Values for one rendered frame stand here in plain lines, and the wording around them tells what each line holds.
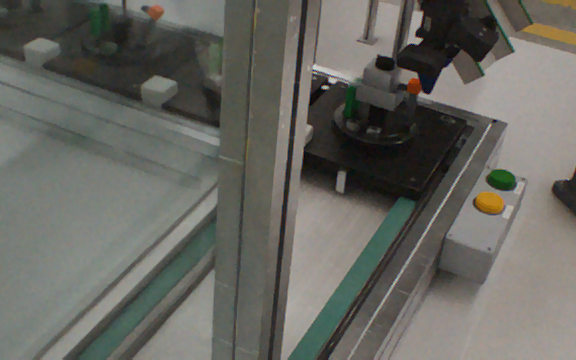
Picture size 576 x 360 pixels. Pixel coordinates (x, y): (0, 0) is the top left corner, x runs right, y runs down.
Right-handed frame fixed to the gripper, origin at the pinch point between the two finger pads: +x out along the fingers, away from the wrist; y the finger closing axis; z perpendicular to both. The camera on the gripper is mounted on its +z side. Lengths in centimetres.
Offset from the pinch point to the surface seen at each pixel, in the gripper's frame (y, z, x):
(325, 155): -11.2, -10.8, 12.7
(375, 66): -1.0, -8.4, 1.1
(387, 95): -2.2, -5.4, 4.6
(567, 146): 33.3, 20.5, 23.6
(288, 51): -84, 14, -42
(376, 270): -27.6, 4.7, 16.3
